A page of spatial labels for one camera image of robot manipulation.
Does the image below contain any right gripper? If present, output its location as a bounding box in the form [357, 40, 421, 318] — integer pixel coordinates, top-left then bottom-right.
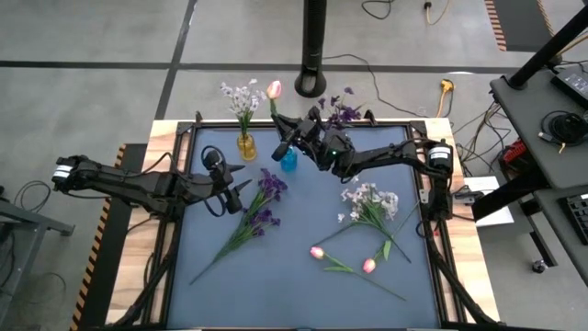
[270, 108, 325, 162]

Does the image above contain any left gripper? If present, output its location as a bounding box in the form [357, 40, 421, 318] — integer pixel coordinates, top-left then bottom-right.
[197, 151, 254, 215]

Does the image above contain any blue glass vase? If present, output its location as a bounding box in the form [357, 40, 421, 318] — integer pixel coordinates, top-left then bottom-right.
[279, 146, 299, 174]

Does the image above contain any yellow glass vase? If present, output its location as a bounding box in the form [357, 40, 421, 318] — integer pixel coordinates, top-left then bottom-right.
[236, 131, 258, 162]

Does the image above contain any purple artificial flower bunch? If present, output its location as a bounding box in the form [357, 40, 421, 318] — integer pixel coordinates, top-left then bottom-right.
[188, 167, 289, 286]
[315, 86, 367, 131]

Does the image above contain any white artificial flower bunch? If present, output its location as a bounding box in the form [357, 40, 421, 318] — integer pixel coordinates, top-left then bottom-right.
[219, 77, 268, 139]
[311, 181, 420, 264]

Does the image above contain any black framed wooden table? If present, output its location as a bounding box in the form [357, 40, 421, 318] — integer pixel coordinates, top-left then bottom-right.
[104, 108, 502, 331]

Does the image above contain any blue table mat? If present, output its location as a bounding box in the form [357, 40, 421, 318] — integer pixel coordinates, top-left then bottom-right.
[165, 126, 441, 330]

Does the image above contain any black hazard-edged floor mat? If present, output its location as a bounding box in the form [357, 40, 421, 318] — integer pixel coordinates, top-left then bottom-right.
[68, 143, 148, 331]
[484, 0, 555, 52]

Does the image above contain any yellow power plug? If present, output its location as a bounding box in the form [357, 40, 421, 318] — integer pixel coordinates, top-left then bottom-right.
[435, 78, 456, 119]

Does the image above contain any grey metal stand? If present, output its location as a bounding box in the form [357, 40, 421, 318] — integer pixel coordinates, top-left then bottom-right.
[0, 186, 77, 331]

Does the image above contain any white paper sheet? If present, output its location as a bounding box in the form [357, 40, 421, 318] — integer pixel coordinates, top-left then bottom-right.
[452, 176, 515, 227]

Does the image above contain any red box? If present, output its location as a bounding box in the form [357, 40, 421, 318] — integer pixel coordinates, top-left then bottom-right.
[500, 139, 527, 165]

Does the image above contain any grey side desk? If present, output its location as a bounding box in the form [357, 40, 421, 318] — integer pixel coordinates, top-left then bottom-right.
[489, 63, 588, 281]

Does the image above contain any black diagonal pole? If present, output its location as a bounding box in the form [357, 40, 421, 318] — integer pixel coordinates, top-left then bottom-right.
[507, 4, 588, 91]

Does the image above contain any black flat device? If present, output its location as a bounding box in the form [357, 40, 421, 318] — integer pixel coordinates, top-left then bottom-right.
[550, 63, 588, 109]

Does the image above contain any black keyboard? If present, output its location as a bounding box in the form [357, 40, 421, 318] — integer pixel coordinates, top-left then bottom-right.
[558, 192, 588, 245]

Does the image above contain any black floor cable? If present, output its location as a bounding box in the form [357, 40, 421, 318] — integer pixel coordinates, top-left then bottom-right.
[322, 53, 426, 119]

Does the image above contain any yellow extension cable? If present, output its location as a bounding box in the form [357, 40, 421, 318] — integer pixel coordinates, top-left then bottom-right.
[423, 1, 449, 27]

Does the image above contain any black cable bundle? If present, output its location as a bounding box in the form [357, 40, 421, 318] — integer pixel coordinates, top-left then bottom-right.
[452, 100, 515, 178]

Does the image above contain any coiled black cable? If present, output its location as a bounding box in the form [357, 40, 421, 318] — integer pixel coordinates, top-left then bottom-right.
[537, 109, 588, 148]

